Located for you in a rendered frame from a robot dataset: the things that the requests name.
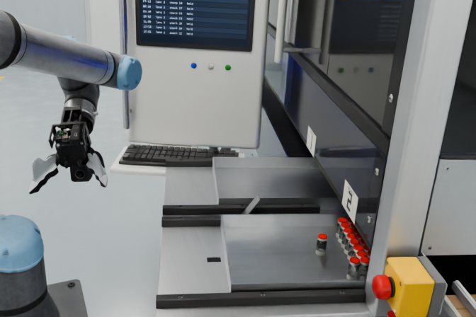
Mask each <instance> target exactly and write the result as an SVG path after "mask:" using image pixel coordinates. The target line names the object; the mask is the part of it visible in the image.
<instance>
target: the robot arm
mask: <svg viewBox="0 0 476 317"><path fill-rule="evenodd" d="M8 67H14V68H18V69H25V70H28V71H35V72H39V73H43V74H49V75H53V76H56V77H57V80H58V81H59V84H60V86H61V89H62V91H63V94H64V96H65V102H64V107H63V110H62V116H61V123H60V124H54V125H52V128H51V131H50V136H49V139H48V141H49V143H50V147H51V149H52V148H53V144H54V141H55V142H56V144H55V148H56V150H57V153H56V154H52V155H49V156H48V157H47V158H46V159H45V160H42V159H41V158H36V159H35V160H34V161H33V163H32V169H33V179H32V181H31V183H30V185H29V189H28V193H29V194H30V195H31V194H33V193H35V192H39V190H40V188H41V187H42V186H43V185H45V184H46V183H47V181H48V180H49V179H50V178H51V177H54V176H56V175H57V174H58V173H59V171H58V169H57V166H58V165H61V166H62V167H65V168H68V167H69V168H70V176H71V180H72V181H73V182H88V181H90V179H91V178H92V176H93V174H94V175H95V176H96V179H97V180H98V181H99V182H100V184H101V186H102V187H104V188H106V187H107V184H108V177H107V174H106V168H105V165H104V162H103V157H102V155H101V154H100V153H99V152H98V151H94V149H93V148H91V138H90V136H89V135H90V133H92V131H93V128H94V124H95V119H96V115H98V111H97V106H98V99H99V96H100V86H106V87H110V88H116V89H118V90H127V91H131V90H133V89H135V88H136V87H137V86H138V85H139V83H140V81H141V77H142V66H141V64H140V61H139V60H138V59H137V58H135V57H130V56H127V55H126V54H124V55H121V54H116V53H112V52H109V51H106V50H102V49H100V48H97V47H94V46H90V45H87V44H84V43H82V42H79V41H78V40H77V39H76V38H75V37H74V36H71V35H64V36H60V35H55V34H53V33H49V32H47V31H44V30H40V29H37V28H34V27H31V26H29V25H25V24H22V23H19V21H18V20H17V18H16V17H15V16H14V15H12V14H10V13H8V12H5V11H2V10H0V70H2V69H6V68H8ZM56 127H58V128H61V130H58V131H56V129H55V128H56ZM52 133H53V135H54V136H53V139H51V137H52ZM0 317H60V313H59V310H58V308H57V306H56V304H55V302H54V301H53V299H52V297H51V296H50V294H49V292H48V290H47V280H46V272H45V260H44V243H43V240H42V238H41V233H40V230H39V228H38V226H37V225H36V223H34V222H33V221H32V220H30V219H29V218H26V217H23V216H20V215H17V214H10V215H8V216H4V214H0Z"/></svg>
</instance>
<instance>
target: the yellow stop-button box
mask: <svg viewBox="0 0 476 317"><path fill-rule="evenodd" d="M384 275H387V276H388V278H389V279H390V284H391V288H392V292H391V296H390V298H389V299H387V302H388V304H389V305H390V307H391V309H392V310H393V312H394V314H395V315H396V317H425V316H428V317H437V316H438V312H439V309H440V305H441V300H442V297H443V292H444V289H445V285H446V281H445V280H444V278H443V277H442V276H441V274H440V273H439V272H438V270H437V269H436V268H435V267H434V266H433V264H432V263H431V261H430V260H429V259H428V258H427V257H426V256H417V257H391V258H388V259H387V262H386V266H385V274H384Z"/></svg>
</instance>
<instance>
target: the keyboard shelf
mask: <svg viewBox="0 0 476 317"><path fill-rule="evenodd" d="M150 145H152V146H163V148H164V146H168V147H170V146H174V148H175V146H177V147H180V148H181V147H185V148H186V147H189V148H199V146H184V145H171V144H150ZM126 149H127V146H125V147H123V149H122V151H121V152H120V153H119V155H118V157H117V158H116V160H115V161H114V163H113V165H112V166H111V167H110V173H114V174H126V175H150V176H161V177H165V174H166V167H162V166H138V165H126V164H119V160H120V158H121V157H122V155H123V154H124V152H125V150H126ZM239 157H246V156H245V154H241V153H239Z"/></svg>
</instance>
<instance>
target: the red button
mask: <svg viewBox="0 0 476 317"><path fill-rule="evenodd" d="M372 290H373V293H374V295H375V297H376V298H377V299H379V300H386V299H389V298H390V296H391V292H392V288H391V284H390V279H389V278H388V276H387V275H376V276H374V278H373V282H372Z"/></svg>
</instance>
